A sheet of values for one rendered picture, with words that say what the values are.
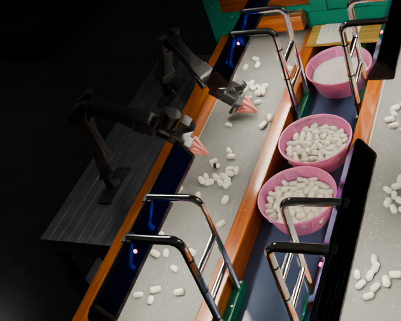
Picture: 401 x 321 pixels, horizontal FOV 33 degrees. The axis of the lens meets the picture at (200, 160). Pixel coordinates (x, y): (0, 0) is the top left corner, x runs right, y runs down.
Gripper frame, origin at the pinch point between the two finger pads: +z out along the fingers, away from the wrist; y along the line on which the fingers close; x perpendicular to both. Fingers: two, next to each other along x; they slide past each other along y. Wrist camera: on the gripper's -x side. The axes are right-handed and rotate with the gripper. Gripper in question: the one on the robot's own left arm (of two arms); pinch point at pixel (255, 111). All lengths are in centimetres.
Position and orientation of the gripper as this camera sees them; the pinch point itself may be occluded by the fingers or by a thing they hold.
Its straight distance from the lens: 269.5
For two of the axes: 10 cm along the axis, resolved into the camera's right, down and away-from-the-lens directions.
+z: 8.8, 4.7, 0.7
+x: -3.5, 5.5, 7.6
